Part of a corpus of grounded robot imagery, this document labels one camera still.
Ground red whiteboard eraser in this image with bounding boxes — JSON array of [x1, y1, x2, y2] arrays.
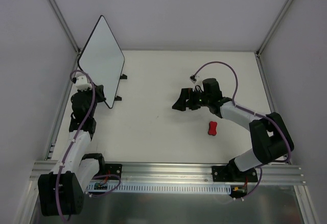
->
[[207, 121, 218, 136]]

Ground white board with black frame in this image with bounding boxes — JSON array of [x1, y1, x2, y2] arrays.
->
[[77, 15, 125, 109]]

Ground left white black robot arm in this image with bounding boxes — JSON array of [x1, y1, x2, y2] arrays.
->
[[38, 85, 106, 216]]

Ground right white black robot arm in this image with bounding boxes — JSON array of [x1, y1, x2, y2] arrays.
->
[[172, 78, 294, 182]]

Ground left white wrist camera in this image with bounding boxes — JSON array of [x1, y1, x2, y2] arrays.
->
[[72, 73, 92, 91]]

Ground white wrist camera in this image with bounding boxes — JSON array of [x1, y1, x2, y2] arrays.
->
[[190, 74, 202, 87], [72, 73, 92, 91]]

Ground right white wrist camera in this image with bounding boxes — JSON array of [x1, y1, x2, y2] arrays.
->
[[190, 74, 202, 87]]

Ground wire whiteboard stand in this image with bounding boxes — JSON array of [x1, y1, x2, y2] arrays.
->
[[114, 74, 128, 102]]

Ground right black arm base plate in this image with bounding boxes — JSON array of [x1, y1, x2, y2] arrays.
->
[[212, 165, 258, 183]]

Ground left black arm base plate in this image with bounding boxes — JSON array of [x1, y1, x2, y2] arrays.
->
[[105, 163, 123, 181]]

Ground aluminium mounting rail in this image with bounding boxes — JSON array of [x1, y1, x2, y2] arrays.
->
[[29, 160, 306, 184]]

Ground white slotted cable duct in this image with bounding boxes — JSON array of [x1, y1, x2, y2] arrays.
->
[[85, 182, 232, 194]]

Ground left aluminium frame post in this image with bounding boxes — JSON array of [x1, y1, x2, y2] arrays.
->
[[47, 0, 80, 54]]

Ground aluminium frame post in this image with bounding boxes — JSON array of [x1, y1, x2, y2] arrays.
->
[[255, 0, 308, 56], [47, 0, 80, 54]]

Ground right aluminium frame post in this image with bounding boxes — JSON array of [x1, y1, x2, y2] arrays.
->
[[255, 0, 308, 56]]

